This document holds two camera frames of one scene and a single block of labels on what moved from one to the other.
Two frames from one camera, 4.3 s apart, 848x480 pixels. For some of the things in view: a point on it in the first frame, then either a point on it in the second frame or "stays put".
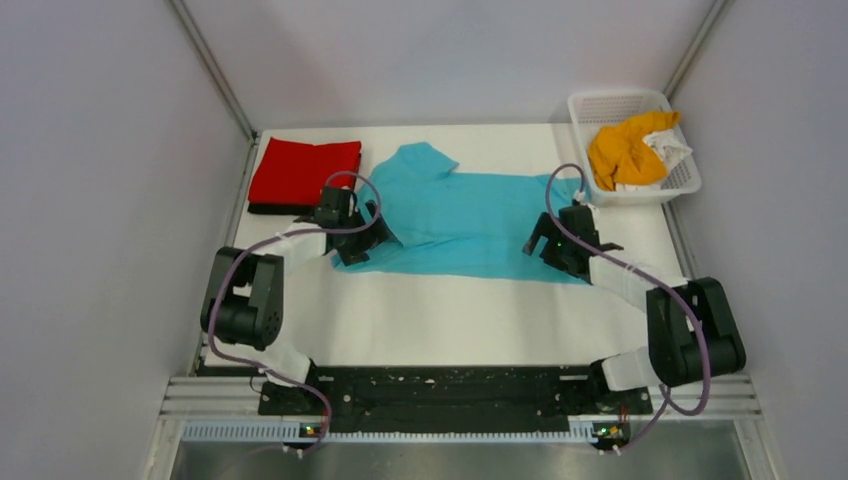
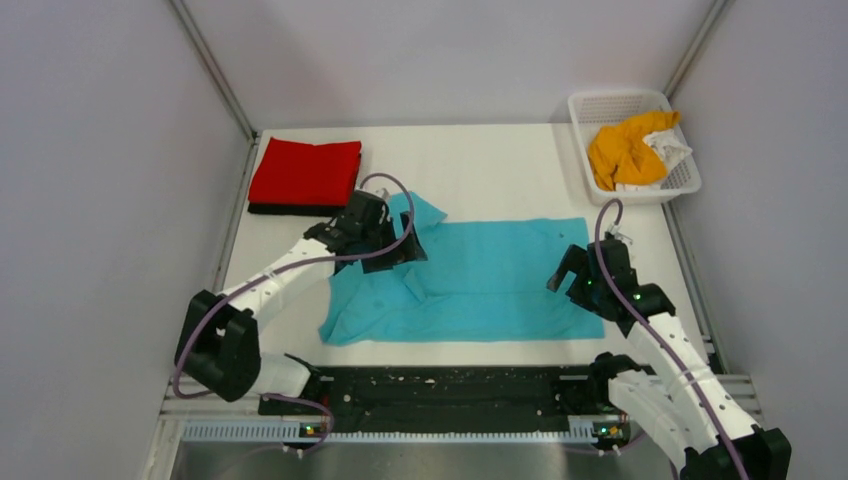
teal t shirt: (465, 224) → (481, 281)
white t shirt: (668, 146) stays put
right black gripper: (544, 228) → (576, 259)
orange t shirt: (619, 155) stays put
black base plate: (452, 400) stays put
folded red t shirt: (294, 173) stays put
